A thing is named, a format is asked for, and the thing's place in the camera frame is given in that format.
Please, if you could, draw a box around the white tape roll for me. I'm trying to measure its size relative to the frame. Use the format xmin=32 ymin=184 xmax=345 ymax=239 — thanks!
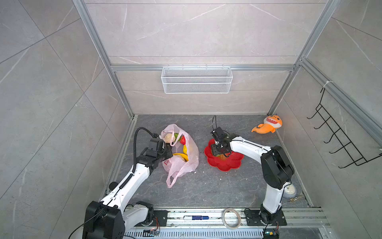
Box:
xmin=221 ymin=208 xmax=242 ymax=230

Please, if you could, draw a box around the pink plastic bag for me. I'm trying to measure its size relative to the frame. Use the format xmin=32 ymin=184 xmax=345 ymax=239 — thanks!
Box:
xmin=161 ymin=124 xmax=200 ymax=188

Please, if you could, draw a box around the red flower-shaped bowl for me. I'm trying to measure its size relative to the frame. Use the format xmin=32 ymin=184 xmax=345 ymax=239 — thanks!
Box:
xmin=204 ymin=139 xmax=244 ymax=172

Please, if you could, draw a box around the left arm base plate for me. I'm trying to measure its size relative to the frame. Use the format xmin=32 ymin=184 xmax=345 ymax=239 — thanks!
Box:
xmin=141 ymin=210 xmax=169 ymax=227

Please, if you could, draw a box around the green bumpy fruit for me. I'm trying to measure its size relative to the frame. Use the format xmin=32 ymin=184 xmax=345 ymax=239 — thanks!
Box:
xmin=217 ymin=154 xmax=229 ymax=161

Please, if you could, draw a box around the yellow banana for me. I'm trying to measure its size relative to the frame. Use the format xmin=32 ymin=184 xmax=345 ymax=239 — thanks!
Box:
xmin=174 ymin=153 xmax=189 ymax=162

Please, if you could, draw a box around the yellow lemon fruit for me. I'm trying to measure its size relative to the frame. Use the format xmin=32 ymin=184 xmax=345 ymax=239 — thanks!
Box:
xmin=183 ymin=145 xmax=188 ymax=155

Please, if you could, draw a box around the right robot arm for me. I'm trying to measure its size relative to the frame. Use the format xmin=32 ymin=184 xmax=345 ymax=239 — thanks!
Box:
xmin=211 ymin=127 xmax=294 ymax=225

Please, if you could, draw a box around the orange shark plush toy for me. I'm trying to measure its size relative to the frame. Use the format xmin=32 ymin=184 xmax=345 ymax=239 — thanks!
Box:
xmin=251 ymin=115 xmax=283 ymax=134

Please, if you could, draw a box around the blue white marker pen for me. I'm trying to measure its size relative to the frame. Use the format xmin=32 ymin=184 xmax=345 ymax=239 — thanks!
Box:
xmin=183 ymin=215 xmax=210 ymax=221

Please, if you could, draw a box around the white wire mesh basket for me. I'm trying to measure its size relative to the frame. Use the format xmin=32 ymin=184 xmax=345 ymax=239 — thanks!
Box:
xmin=161 ymin=66 xmax=233 ymax=94

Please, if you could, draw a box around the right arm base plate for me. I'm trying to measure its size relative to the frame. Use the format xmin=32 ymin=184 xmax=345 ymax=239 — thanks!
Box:
xmin=244 ymin=208 xmax=287 ymax=226

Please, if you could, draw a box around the beige round fruit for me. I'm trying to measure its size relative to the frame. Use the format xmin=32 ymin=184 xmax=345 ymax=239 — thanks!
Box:
xmin=164 ymin=133 xmax=176 ymax=143

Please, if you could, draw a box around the black wire hook rack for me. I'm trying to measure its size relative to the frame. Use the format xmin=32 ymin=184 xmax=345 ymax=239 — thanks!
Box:
xmin=307 ymin=88 xmax=382 ymax=169

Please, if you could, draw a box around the black corrugated cable conduit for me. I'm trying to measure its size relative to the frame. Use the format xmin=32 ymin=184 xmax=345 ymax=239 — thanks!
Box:
xmin=131 ymin=126 xmax=159 ymax=174

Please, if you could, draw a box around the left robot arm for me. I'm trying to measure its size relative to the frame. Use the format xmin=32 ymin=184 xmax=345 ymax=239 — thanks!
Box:
xmin=82 ymin=138 xmax=173 ymax=239

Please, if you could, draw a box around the small grey alarm clock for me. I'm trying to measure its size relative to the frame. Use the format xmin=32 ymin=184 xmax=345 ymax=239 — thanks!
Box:
xmin=283 ymin=183 xmax=297 ymax=199

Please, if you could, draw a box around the red fruit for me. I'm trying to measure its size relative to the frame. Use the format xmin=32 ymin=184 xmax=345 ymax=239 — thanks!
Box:
xmin=180 ymin=135 xmax=187 ymax=145

